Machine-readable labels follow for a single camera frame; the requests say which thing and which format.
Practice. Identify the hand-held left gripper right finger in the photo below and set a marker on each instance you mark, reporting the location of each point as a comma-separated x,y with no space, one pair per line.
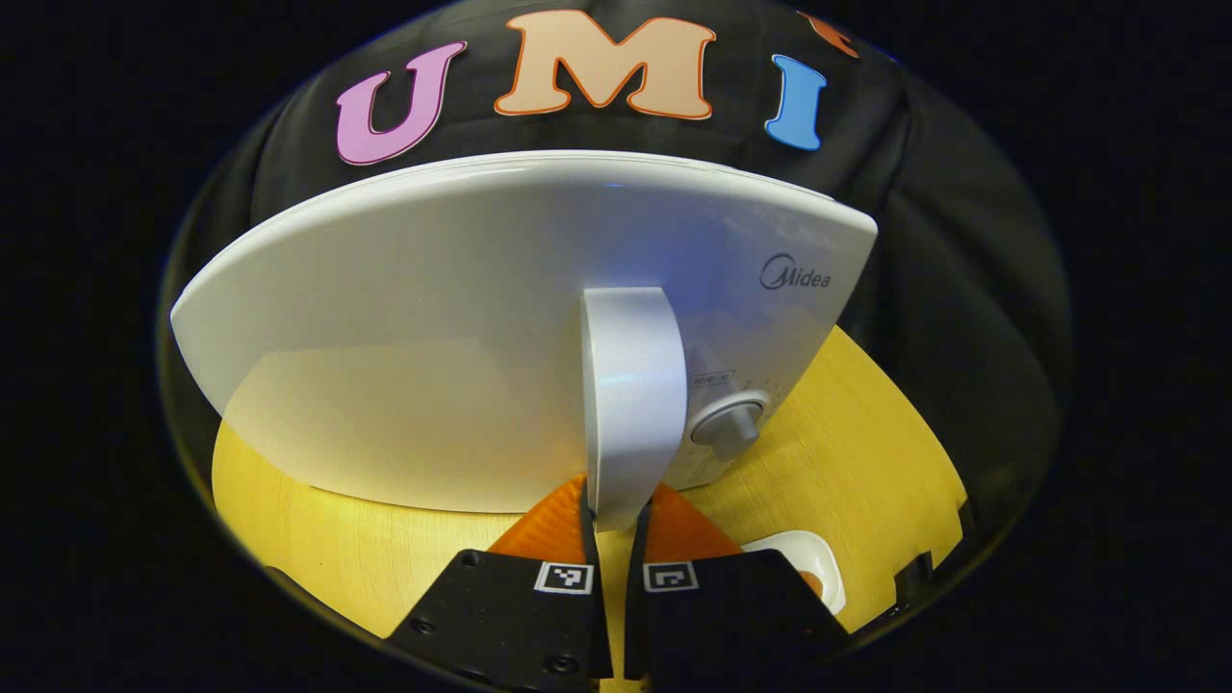
722,626

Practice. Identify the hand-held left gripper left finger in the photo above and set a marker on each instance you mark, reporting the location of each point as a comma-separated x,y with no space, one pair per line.
520,616

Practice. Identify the white microwave oven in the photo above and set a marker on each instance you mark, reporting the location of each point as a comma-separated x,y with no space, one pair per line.
433,337

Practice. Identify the sugared donut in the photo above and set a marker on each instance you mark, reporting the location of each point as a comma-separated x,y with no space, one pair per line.
811,583

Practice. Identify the black backdrop cloth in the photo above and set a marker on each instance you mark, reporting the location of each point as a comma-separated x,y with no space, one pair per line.
962,289

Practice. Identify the white square plate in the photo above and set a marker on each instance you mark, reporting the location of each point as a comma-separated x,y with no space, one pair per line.
799,553

